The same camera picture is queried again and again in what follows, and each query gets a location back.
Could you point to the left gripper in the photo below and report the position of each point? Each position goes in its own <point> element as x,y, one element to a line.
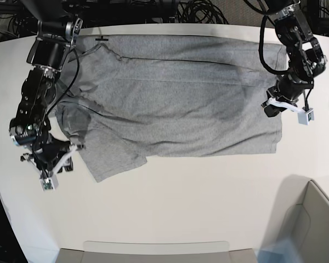
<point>284,95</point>

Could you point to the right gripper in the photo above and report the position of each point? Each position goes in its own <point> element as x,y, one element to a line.
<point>47,152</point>

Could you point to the grey T-shirt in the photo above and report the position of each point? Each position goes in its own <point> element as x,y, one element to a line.
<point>136,96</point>

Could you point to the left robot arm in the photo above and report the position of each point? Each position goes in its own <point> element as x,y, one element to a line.
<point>306,58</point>

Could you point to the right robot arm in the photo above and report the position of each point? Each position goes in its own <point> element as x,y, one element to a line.
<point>56,38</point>

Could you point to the grey bin right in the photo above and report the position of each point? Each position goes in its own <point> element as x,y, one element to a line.
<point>304,232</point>

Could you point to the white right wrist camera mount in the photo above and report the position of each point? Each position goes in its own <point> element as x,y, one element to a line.
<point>47,178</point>

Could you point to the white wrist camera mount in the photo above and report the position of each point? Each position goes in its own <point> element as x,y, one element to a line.
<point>305,114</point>
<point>47,178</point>

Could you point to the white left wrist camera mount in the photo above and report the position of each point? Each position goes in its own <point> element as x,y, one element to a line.
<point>305,114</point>

